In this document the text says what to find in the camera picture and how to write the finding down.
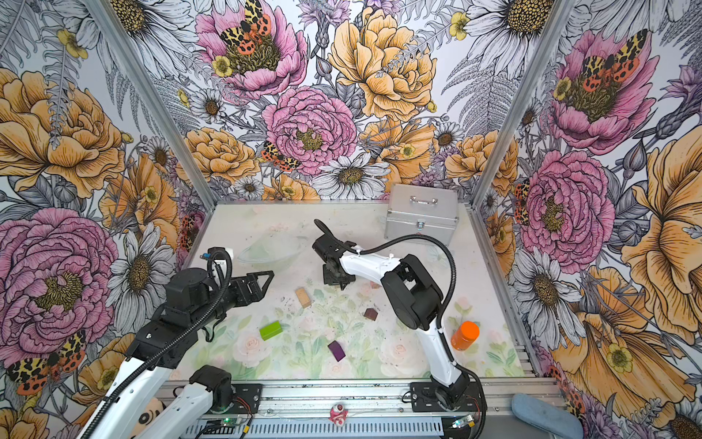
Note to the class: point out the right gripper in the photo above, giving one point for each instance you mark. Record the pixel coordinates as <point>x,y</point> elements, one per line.
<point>327,277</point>

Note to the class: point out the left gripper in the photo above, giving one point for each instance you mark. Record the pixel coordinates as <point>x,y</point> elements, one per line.
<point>239,283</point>

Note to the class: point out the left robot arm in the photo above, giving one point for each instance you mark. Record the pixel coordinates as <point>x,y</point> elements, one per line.
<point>193,300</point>

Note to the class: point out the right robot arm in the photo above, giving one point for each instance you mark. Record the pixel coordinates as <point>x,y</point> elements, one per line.
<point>416,301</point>

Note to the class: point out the natural wood block lower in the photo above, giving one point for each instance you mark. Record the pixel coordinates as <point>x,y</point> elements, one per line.
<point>303,297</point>

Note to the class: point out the green wood block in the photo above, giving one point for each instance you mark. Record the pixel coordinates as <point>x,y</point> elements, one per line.
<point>271,330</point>

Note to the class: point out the dark brown wood block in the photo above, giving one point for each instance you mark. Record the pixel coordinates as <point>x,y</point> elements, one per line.
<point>371,314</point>

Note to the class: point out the purple wood block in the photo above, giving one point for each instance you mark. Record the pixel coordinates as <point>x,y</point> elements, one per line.
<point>336,350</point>

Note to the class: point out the silver metal first-aid case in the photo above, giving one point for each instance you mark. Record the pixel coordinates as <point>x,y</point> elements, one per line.
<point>422,210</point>

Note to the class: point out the small pink red toy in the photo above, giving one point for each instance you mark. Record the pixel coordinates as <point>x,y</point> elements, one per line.
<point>338,414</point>

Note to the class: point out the orange plastic bottle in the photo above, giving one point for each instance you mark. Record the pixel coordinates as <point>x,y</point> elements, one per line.
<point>465,336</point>

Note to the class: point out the plush doll toy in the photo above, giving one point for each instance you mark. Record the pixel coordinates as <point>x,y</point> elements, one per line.
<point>153,409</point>

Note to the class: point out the grey blue cushion pad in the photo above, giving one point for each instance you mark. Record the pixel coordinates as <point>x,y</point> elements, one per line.
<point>546,417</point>

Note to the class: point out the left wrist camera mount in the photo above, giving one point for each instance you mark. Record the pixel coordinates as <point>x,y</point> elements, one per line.
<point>217,254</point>

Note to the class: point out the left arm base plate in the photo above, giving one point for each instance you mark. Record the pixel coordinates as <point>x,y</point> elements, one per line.
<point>238,398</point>

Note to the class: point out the aluminium front rail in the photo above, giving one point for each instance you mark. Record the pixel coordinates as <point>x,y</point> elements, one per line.
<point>376,409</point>

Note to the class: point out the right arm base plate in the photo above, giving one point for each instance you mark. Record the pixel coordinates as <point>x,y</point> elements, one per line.
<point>433,397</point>

